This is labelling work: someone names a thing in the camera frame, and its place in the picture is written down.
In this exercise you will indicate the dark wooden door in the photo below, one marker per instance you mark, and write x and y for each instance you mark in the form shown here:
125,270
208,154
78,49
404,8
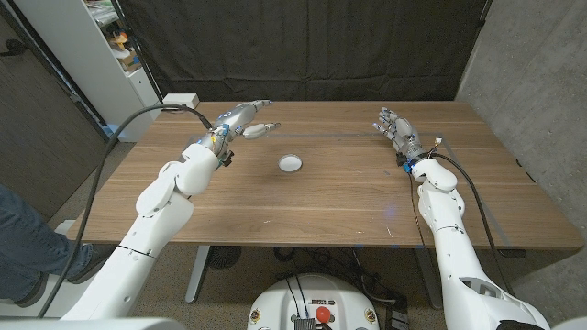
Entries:
41,137

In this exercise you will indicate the small cardboard box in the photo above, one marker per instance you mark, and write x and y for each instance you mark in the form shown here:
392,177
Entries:
130,60

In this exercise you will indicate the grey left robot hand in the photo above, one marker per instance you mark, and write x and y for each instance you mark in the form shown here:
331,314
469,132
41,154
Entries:
234,121

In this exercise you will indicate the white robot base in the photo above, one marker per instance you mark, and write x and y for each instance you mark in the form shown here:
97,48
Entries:
344,293

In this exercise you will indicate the dark grey shoe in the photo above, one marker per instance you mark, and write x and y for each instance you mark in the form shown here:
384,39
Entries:
96,259
32,293

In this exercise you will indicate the person's leg in blue jeans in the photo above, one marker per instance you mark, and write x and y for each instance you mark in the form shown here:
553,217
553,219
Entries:
27,247

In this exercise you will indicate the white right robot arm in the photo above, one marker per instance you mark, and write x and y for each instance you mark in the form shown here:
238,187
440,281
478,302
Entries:
451,256

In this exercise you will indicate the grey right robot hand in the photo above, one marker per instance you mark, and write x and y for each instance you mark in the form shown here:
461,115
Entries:
403,135

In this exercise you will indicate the white shelf cabinet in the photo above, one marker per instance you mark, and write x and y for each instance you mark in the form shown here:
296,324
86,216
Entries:
91,69

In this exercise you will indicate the orange toy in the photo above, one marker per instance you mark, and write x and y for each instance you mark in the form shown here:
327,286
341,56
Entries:
120,40

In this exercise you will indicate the black backdrop curtain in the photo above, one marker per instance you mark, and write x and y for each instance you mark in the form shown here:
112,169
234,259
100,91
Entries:
298,46

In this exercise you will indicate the white table leg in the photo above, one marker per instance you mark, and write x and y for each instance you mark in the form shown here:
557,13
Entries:
197,275
426,275

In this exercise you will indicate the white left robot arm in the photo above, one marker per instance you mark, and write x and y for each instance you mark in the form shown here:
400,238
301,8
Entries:
160,215

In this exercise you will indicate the black curtain stand pole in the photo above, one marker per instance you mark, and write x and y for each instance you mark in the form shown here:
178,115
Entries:
137,52

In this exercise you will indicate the red emergency stop button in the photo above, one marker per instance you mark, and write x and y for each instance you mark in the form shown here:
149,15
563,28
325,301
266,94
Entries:
323,314

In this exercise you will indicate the black power adapter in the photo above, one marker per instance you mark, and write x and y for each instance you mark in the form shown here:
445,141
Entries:
396,316

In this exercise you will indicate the black round floor fan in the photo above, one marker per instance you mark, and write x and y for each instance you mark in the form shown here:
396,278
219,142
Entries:
223,256

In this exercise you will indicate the white power strip box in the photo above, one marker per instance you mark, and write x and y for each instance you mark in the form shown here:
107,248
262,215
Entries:
181,98

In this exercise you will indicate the white round jar lid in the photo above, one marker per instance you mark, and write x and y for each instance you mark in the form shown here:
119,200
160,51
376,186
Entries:
290,163

